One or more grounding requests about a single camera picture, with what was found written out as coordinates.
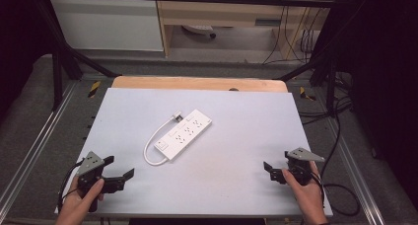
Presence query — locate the bundle of black cables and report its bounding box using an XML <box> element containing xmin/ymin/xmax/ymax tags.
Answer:
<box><xmin>262</xmin><ymin>1</ymin><xmax>354</xmax><ymax>125</ymax></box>

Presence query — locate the white cabinet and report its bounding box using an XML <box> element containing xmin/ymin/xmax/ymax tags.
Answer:
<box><xmin>48</xmin><ymin>0</ymin><xmax>165</xmax><ymax>52</ymax></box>

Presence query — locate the person's left hand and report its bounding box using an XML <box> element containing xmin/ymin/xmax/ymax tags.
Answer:
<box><xmin>54</xmin><ymin>177</ymin><xmax>106</xmax><ymax>225</ymax></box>

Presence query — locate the person's right hand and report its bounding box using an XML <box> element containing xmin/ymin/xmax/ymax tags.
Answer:
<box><xmin>281</xmin><ymin>161</ymin><xmax>330</xmax><ymax>225</ymax></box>

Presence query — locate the white device under desk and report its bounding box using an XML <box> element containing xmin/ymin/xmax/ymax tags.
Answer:
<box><xmin>181</xmin><ymin>24</ymin><xmax>218</xmax><ymax>39</ymax></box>

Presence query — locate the black metal frame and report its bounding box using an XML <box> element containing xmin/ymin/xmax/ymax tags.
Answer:
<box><xmin>33</xmin><ymin>0</ymin><xmax>349</xmax><ymax>112</ymax></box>

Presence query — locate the white power strip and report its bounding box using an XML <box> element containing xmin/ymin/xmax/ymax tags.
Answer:
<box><xmin>153</xmin><ymin>109</ymin><xmax>213</xmax><ymax>162</ymax></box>

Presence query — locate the aluminium rail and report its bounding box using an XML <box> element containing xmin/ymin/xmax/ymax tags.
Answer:
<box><xmin>323</xmin><ymin>114</ymin><xmax>386</xmax><ymax>225</ymax></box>
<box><xmin>0</xmin><ymin>81</ymin><xmax>80</xmax><ymax>213</ymax></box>

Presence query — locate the yellow black tape marker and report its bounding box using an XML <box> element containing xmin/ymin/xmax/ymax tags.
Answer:
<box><xmin>87</xmin><ymin>80</ymin><xmax>102</xmax><ymax>100</ymax></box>
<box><xmin>299</xmin><ymin>86</ymin><xmax>317</xmax><ymax>102</ymax></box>

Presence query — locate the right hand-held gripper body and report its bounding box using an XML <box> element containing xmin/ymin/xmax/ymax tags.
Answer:
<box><xmin>284</xmin><ymin>147</ymin><xmax>326</xmax><ymax>187</ymax></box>

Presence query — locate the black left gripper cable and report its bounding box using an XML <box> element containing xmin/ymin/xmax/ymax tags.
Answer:
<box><xmin>56</xmin><ymin>159</ymin><xmax>84</xmax><ymax>213</ymax></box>

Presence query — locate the white power strip cable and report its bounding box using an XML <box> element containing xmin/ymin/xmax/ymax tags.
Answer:
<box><xmin>142</xmin><ymin>115</ymin><xmax>175</xmax><ymax>167</ymax></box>

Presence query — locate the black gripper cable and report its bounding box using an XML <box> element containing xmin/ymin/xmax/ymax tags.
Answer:
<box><xmin>311</xmin><ymin>114</ymin><xmax>362</xmax><ymax>217</ymax></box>
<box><xmin>56</xmin><ymin>159</ymin><xmax>84</xmax><ymax>213</ymax></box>

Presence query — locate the light wooden desk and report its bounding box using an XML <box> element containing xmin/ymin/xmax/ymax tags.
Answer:
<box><xmin>153</xmin><ymin>0</ymin><xmax>331</xmax><ymax>59</ymax></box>

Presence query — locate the wooden board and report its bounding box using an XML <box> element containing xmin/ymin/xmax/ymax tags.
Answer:
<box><xmin>110</xmin><ymin>75</ymin><xmax>289</xmax><ymax>94</ymax></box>

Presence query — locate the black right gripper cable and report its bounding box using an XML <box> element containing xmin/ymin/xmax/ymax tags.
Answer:
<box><xmin>311</xmin><ymin>114</ymin><xmax>362</xmax><ymax>217</ymax></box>

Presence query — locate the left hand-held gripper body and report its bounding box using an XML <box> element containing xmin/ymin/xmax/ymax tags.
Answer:
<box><xmin>76</xmin><ymin>150</ymin><xmax>107</xmax><ymax>213</ymax></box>

